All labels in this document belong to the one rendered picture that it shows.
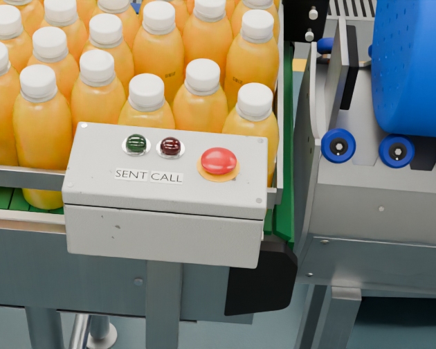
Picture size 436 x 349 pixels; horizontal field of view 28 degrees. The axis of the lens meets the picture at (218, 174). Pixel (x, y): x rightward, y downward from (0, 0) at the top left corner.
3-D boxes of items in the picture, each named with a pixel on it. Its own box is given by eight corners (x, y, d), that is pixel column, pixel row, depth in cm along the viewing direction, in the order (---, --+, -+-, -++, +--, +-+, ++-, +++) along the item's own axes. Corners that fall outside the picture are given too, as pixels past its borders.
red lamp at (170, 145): (180, 158, 88) (180, 149, 87) (158, 156, 88) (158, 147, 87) (182, 142, 89) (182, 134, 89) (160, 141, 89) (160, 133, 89)
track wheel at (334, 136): (358, 130, 109) (356, 129, 111) (323, 127, 109) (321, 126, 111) (355, 165, 110) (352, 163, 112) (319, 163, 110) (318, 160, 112)
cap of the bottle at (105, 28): (125, 41, 104) (125, 29, 103) (93, 46, 103) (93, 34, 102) (117, 22, 107) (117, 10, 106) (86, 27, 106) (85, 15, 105)
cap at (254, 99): (232, 96, 99) (233, 84, 97) (264, 91, 100) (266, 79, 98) (243, 119, 96) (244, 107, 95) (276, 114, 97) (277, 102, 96)
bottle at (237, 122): (207, 192, 112) (216, 88, 99) (257, 183, 114) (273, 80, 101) (223, 233, 108) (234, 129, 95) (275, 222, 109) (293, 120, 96)
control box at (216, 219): (257, 270, 91) (267, 205, 84) (66, 254, 91) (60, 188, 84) (258, 199, 98) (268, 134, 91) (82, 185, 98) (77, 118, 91)
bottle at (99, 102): (91, 150, 116) (85, 45, 103) (137, 167, 114) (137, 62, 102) (65, 184, 111) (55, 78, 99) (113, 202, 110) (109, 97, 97)
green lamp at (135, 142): (145, 155, 88) (145, 147, 87) (124, 153, 88) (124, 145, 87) (148, 140, 89) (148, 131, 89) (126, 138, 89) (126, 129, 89)
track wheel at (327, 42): (349, 50, 122) (350, 37, 123) (318, 48, 122) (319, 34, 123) (344, 58, 127) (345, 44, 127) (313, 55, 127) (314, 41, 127)
